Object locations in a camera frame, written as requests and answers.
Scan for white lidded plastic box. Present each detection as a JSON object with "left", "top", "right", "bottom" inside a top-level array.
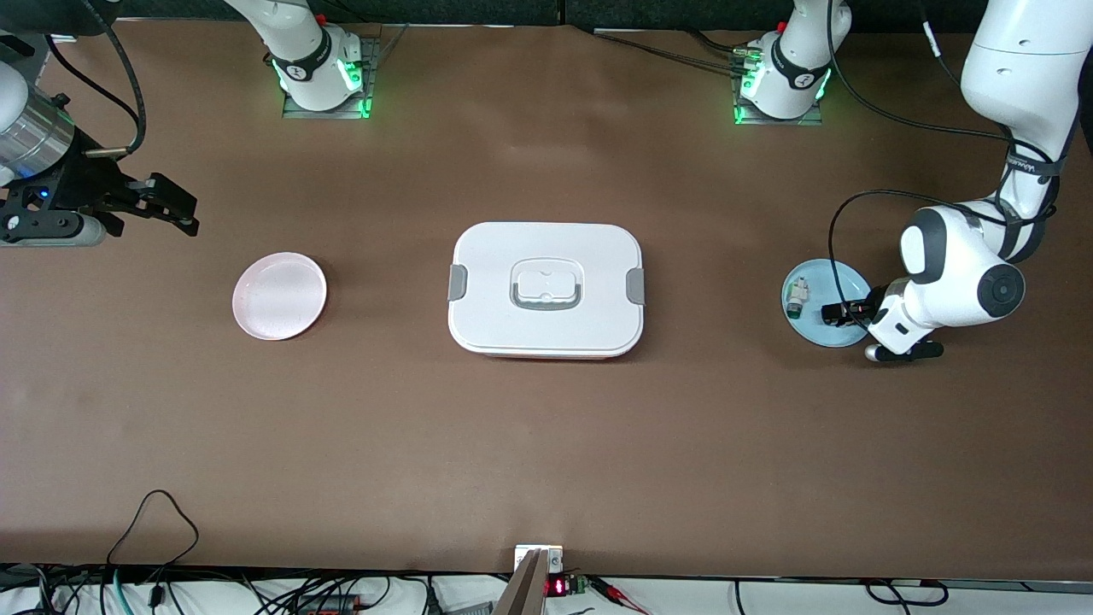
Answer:
[{"left": 448, "top": 222, "right": 646, "bottom": 360}]

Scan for light blue round plate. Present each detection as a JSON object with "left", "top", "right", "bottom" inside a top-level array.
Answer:
[{"left": 781, "top": 258, "right": 874, "bottom": 349}]

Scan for pink round plate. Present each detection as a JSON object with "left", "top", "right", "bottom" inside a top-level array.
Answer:
[{"left": 232, "top": 251, "right": 328, "bottom": 342}]

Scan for red and black clip leads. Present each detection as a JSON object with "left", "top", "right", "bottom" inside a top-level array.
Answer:
[{"left": 587, "top": 577, "right": 652, "bottom": 615}]

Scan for grey metal bar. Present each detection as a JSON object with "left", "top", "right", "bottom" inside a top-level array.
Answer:
[{"left": 491, "top": 548, "right": 552, "bottom": 615}]

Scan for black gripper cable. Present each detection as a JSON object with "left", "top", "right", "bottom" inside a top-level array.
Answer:
[
  {"left": 45, "top": 34, "right": 139, "bottom": 127},
  {"left": 81, "top": 0, "right": 148, "bottom": 156},
  {"left": 825, "top": 38, "right": 1013, "bottom": 142},
  {"left": 827, "top": 190, "right": 1013, "bottom": 310}
]

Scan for looped black cable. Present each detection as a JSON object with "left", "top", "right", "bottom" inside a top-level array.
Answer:
[{"left": 107, "top": 489, "right": 202, "bottom": 569}]

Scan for black floor cable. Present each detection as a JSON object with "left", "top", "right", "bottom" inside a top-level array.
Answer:
[{"left": 862, "top": 579, "right": 950, "bottom": 609}]

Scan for grey box lid handle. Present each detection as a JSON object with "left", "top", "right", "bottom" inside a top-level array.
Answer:
[{"left": 510, "top": 256, "right": 586, "bottom": 311}]

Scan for black base cable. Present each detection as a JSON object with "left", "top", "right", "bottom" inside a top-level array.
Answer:
[{"left": 592, "top": 28, "right": 761, "bottom": 78}]

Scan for white mounting bracket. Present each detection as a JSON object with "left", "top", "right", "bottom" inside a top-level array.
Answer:
[{"left": 515, "top": 544, "right": 565, "bottom": 573}]

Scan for tangled black cable bundle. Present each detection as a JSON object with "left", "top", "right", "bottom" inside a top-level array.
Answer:
[{"left": 0, "top": 564, "right": 513, "bottom": 615}]

